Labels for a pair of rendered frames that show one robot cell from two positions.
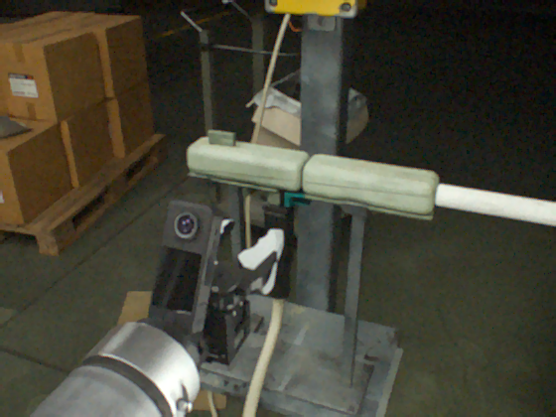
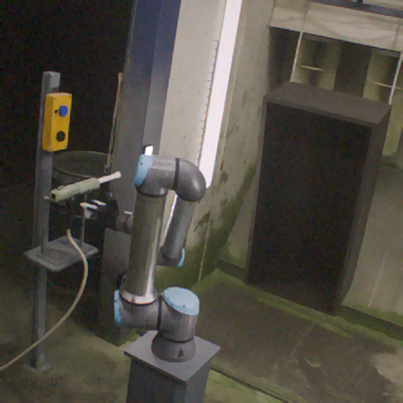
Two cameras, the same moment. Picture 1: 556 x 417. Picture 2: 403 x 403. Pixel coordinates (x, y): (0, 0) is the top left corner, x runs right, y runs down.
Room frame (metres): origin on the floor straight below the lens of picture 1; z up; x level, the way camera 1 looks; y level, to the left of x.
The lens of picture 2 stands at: (-0.14, 2.23, 2.00)
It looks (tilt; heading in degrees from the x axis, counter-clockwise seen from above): 20 degrees down; 274
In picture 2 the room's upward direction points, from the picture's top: 9 degrees clockwise
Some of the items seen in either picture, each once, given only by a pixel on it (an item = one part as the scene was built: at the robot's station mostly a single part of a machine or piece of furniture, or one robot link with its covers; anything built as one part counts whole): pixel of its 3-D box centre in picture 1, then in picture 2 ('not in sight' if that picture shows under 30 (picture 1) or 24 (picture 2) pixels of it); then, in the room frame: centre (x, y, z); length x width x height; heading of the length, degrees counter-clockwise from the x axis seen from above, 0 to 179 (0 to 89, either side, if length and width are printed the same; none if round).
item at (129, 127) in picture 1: (114, 115); not in sight; (3.11, 0.96, 0.33); 0.38 x 0.29 x 0.36; 165
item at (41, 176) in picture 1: (15, 169); not in sight; (2.35, 1.24, 0.32); 0.38 x 0.29 x 0.36; 165
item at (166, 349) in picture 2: not in sight; (174, 339); (0.01, 0.35, 0.69); 0.19 x 0.19 x 0.10
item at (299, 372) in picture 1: (288, 273); (66, 222); (0.64, -0.02, 0.95); 0.26 x 0.15 x 0.32; 68
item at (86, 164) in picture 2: not in sight; (90, 165); (0.90, -1.19, 0.86); 0.54 x 0.54 x 0.01
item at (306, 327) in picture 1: (291, 353); (61, 252); (0.66, -0.02, 0.78); 0.31 x 0.23 x 0.01; 68
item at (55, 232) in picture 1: (57, 178); not in sight; (2.78, 1.24, 0.07); 1.20 x 0.80 x 0.14; 165
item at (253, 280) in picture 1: (244, 274); not in sight; (0.45, 0.03, 1.09); 0.09 x 0.05 x 0.02; 146
